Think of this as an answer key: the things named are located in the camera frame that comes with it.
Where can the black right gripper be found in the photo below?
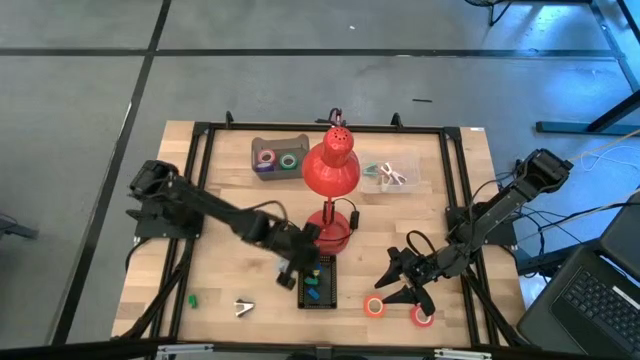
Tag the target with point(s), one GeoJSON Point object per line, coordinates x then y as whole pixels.
{"type": "Point", "coordinates": [430, 267]}

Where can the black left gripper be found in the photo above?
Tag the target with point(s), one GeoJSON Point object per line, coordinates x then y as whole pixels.
{"type": "Point", "coordinates": [295, 240]}

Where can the black slotted plastic basket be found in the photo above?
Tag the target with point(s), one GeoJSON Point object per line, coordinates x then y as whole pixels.
{"type": "Point", "coordinates": [327, 295]}

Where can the orange tape roll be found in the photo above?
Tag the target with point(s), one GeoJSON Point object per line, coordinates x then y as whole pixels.
{"type": "Point", "coordinates": [374, 314]}

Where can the red tape roll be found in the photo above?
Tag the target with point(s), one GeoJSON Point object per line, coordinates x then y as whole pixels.
{"type": "Point", "coordinates": [422, 324]}

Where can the purple tape roll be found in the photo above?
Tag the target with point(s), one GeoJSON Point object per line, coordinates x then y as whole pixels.
{"type": "Point", "coordinates": [265, 169]}

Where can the mint green staple remover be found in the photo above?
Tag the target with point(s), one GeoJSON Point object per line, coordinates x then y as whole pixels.
{"type": "Point", "coordinates": [370, 171]}

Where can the pink tape roll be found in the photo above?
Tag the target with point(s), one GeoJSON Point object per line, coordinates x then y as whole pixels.
{"type": "Point", "coordinates": [266, 150]}

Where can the grey plastic bin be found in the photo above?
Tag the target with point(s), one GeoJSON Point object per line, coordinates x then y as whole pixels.
{"type": "Point", "coordinates": [280, 145]}

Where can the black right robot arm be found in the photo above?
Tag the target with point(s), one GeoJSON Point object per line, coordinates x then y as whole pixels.
{"type": "Point", "coordinates": [500, 205]}

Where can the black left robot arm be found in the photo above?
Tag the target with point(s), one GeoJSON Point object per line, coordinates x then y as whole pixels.
{"type": "Point", "coordinates": [220, 212]}

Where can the green tape roll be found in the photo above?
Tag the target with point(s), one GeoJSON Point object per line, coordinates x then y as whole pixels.
{"type": "Point", "coordinates": [288, 154]}

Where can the clear plastic container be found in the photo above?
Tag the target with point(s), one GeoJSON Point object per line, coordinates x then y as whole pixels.
{"type": "Point", "coordinates": [410, 187]}

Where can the red desk lamp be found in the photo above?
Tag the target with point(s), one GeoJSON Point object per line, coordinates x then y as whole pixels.
{"type": "Point", "coordinates": [330, 172]}

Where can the dark blue desk foot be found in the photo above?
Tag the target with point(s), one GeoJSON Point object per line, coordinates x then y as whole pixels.
{"type": "Point", "coordinates": [550, 260]}

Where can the black laptop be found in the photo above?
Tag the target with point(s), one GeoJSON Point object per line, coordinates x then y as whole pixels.
{"type": "Point", "coordinates": [560, 310]}

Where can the black crossbar silver brackets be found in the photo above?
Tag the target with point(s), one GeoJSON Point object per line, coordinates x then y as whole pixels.
{"type": "Point", "coordinates": [75, 351]}

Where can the grey furniture foot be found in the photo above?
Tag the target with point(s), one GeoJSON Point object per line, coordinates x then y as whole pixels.
{"type": "Point", "coordinates": [15, 227]}

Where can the black aluminium table frame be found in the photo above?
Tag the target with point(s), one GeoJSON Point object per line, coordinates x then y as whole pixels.
{"type": "Point", "coordinates": [280, 128]}

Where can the dark metal desk frame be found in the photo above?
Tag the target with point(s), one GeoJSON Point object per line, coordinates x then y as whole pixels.
{"type": "Point", "coordinates": [575, 128]}

